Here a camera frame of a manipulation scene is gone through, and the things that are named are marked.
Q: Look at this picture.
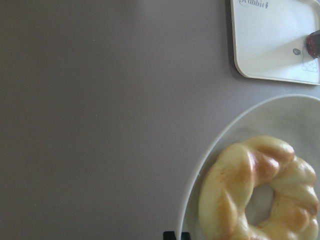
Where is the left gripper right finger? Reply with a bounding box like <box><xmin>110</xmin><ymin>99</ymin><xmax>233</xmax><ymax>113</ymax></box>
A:
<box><xmin>182</xmin><ymin>232</ymin><xmax>191</xmax><ymax>240</ymax></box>

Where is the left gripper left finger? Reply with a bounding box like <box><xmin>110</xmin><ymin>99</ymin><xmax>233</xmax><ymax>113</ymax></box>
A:
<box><xmin>162</xmin><ymin>231</ymin><xmax>177</xmax><ymax>240</ymax></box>

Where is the twisted glazed donut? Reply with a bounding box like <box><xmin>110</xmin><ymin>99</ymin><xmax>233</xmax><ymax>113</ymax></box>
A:
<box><xmin>198</xmin><ymin>135</ymin><xmax>319</xmax><ymax>240</ymax></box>

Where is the white round plate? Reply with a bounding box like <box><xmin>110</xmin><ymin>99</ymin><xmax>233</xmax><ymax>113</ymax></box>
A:
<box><xmin>174</xmin><ymin>94</ymin><xmax>320</xmax><ymax>240</ymax></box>

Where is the white rabbit tray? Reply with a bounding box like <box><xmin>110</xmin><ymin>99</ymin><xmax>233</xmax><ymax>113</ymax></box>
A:
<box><xmin>230</xmin><ymin>0</ymin><xmax>320</xmax><ymax>85</ymax></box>

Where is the dark tea bottle on tray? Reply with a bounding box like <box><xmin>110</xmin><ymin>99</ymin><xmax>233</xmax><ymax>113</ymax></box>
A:
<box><xmin>306</xmin><ymin>30</ymin><xmax>320</xmax><ymax>59</ymax></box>

